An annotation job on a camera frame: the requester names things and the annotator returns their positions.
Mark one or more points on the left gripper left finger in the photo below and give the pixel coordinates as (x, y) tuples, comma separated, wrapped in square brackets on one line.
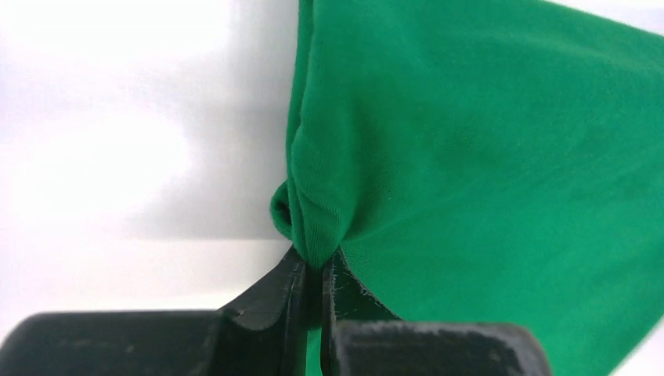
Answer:
[(260, 332)]

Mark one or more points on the green t shirt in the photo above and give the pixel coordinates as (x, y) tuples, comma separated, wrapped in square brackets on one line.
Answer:
[(484, 161)]

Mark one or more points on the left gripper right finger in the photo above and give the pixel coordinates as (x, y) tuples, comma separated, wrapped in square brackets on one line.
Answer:
[(361, 336)]

